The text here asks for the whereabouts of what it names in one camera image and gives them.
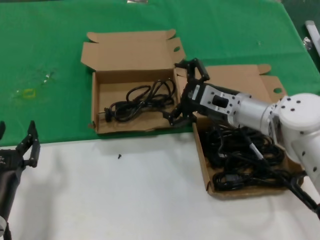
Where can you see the white metal bar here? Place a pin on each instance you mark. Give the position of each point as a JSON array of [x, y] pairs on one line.
[[313, 32]]

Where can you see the white table cloth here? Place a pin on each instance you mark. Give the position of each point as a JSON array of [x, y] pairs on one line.
[[125, 200]]

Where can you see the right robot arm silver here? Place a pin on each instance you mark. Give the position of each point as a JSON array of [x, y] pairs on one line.
[[250, 110]]

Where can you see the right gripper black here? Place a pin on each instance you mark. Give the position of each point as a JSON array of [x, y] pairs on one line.
[[190, 100]]

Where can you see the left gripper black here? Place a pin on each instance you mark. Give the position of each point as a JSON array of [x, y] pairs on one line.
[[10, 161]]

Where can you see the open brown cardboard box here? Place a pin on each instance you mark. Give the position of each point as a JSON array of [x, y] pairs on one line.
[[237, 78]]

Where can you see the small dark metal parts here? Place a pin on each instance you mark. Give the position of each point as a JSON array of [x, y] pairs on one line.
[[308, 45]]

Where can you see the green table cloth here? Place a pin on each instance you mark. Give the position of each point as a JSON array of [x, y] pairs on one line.
[[50, 37]]

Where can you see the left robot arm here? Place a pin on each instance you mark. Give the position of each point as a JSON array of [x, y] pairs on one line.
[[2, 222]]

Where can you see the clear tape scrap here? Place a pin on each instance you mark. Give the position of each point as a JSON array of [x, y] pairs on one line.
[[45, 80]]

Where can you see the silver foil piece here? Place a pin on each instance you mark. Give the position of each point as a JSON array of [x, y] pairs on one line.
[[137, 1]]

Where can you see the cardboard box with torn rim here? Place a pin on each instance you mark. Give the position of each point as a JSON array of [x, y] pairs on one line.
[[135, 60]]

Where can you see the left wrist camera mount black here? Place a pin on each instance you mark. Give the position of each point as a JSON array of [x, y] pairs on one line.
[[7, 192]]

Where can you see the yellow tape outline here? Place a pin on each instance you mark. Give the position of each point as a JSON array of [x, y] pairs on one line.
[[29, 96]]

